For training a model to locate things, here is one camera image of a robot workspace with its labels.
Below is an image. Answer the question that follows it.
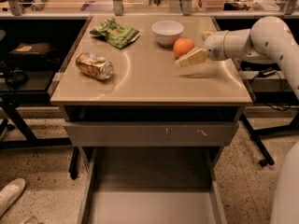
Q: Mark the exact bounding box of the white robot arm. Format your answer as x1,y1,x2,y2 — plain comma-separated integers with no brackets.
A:
176,16,299,224

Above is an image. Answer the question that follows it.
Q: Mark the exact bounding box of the white shoe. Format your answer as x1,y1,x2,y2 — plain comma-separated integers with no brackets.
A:
0,178,26,217

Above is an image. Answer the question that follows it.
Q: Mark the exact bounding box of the open middle drawer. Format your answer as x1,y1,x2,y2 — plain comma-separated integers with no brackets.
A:
76,147,228,224

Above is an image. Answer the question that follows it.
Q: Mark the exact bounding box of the white bowl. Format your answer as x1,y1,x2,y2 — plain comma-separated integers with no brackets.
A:
151,21,184,47

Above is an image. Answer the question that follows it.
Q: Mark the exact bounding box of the black power adapter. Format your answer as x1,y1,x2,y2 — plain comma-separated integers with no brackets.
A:
259,67,276,77

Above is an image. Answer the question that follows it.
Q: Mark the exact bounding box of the grey drawer cabinet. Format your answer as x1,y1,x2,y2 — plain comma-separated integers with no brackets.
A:
51,15,251,147

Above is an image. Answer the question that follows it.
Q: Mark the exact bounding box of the crushed gold soda can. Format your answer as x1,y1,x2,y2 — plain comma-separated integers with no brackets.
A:
76,52,113,81

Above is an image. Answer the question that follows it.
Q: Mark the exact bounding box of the orange fruit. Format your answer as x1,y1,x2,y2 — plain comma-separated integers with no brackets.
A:
173,38,194,59

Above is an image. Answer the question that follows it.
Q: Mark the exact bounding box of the green chip bag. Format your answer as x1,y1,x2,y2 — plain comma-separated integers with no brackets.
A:
90,18,139,49

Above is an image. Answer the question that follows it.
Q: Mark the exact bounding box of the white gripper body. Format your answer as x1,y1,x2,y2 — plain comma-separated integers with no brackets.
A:
204,31,227,61

